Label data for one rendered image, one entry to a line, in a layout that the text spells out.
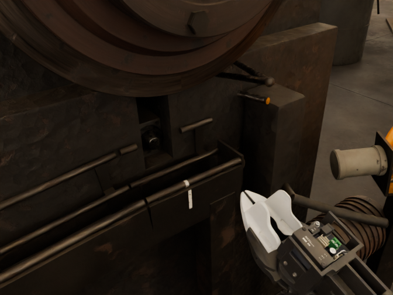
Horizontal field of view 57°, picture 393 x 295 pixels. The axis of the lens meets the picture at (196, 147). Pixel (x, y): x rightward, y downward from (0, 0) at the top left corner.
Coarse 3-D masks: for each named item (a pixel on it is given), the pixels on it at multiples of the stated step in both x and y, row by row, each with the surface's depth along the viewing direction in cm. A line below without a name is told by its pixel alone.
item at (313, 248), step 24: (288, 240) 40; (312, 240) 40; (336, 240) 41; (288, 264) 42; (312, 264) 38; (336, 264) 38; (360, 264) 39; (288, 288) 44; (312, 288) 40; (336, 288) 38; (360, 288) 38; (384, 288) 37
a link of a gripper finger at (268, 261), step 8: (248, 232) 47; (248, 240) 47; (256, 240) 46; (256, 248) 46; (264, 248) 45; (256, 256) 46; (264, 256) 45; (272, 256) 45; (264, 264) 44; (272, 264) 44; (264, 272) 45; (272, 272) 44; (272, 280) 44
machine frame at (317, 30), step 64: (320, 0) 82; (0, 64) 51; (256, 64) 72; (320, 64) 84; (0, 128) 50; (64, 128) 55; (128, 128) 61; (320, 128) 95; (0, 192) 53; (64, 192) 60; (128, 192) 67; (192, 256) 87
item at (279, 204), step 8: (248, 192) 51; (280, 192) 47; (256, 200) 50; (264, 200) 50; (272, 200) 48; (280, 200) 47; (288, 200) 46; (272, 208) 49; (280, 208) 48; (288, 208) 46; (272, 216) 49; (280, 216) 48; (288, 216) 47; (272, 224) 49; (280, 224) 48; (288, 224) 47; (296, 224) 46; (280, 232) 47; (288, 232) 47
